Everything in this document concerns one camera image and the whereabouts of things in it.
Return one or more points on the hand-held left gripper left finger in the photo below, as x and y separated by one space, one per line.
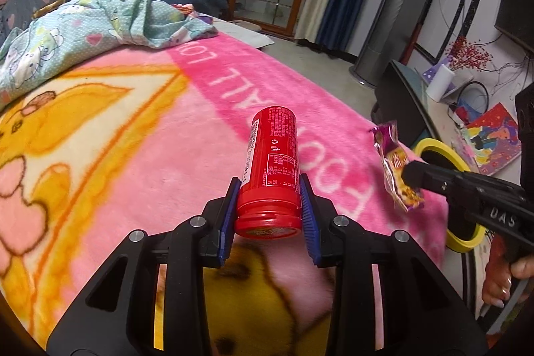
228 222

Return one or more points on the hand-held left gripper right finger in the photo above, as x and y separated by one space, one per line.
309 222

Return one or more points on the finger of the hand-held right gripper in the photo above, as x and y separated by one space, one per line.
423 176

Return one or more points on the purple snack packet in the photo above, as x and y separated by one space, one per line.
392 160

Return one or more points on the yellow rimmed trash bin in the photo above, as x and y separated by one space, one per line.
438 142

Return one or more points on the red plastic bottle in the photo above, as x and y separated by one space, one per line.
271 156

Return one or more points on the person's right hand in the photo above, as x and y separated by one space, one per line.
496 281

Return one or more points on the colourful portrait painting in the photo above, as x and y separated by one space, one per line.
496 139

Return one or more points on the long television console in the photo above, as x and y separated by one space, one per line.
411 97

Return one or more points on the white ribbed vase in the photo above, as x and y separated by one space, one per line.
441 85

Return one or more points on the pink printed blanket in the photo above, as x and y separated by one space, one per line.
125 172

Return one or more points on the red berry branch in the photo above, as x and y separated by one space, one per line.
469 53

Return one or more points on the grey tower air conditioner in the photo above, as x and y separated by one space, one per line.
396 5

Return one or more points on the white top coffee table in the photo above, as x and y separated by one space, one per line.
254 37

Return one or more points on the small red printed packet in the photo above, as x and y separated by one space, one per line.
183 9

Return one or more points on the light blue printed quilt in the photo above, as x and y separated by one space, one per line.
83 30

